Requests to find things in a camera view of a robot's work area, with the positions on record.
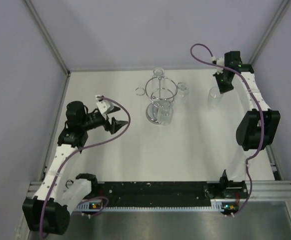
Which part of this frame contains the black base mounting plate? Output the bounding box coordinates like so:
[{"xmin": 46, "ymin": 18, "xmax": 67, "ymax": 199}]
[{"xmin": 83, "ymin": 181, "xmax": 248, "ymax": 208}]

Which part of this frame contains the chrome wine glass rack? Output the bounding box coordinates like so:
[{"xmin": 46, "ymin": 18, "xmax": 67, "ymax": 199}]
[{"xmin": 135, "ymin": 76, "xmax": 177, "ymax": 126}]

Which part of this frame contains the grey slotted cable duct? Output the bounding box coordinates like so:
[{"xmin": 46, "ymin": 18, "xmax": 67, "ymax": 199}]
[{"xmin": 76, "ymin": 201, "xmax": 238, "ymax": 212}]

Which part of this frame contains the clear ribbed wine glass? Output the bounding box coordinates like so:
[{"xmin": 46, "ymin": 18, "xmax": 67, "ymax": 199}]
[{"xmin": 174, "ymin": 82, "xmax": 190, "ymax": 106}]

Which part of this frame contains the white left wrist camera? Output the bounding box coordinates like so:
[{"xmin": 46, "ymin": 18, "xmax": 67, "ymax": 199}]
[{"xmin": 95, "ymin": 95, "xmax": 114, "ymax": 119}]

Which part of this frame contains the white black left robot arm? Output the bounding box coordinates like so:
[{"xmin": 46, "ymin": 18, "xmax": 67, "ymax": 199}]
[{"xmin": 22, "ymin": 95, "xmax": 131, "ymax": 240}]

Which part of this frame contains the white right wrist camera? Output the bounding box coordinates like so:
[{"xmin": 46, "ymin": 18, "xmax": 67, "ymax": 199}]
[{"xmin": 211, "ymin": 56, "xmax": 225, "ymax": 75}]

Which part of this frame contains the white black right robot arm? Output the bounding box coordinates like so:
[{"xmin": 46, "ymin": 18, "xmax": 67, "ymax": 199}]
[{"xmin": 211, "ymin": 51, "xmax": 281, "ymax": 198}]

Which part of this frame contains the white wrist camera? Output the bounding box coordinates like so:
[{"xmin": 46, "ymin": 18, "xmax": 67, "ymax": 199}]
[
  {"xmin": 95, "ymin": 95, "xmax": 114, "ymax": 119},
  {"xmin": 211, "ymin": 56, "xmax": 225, "ymax": 75}
]

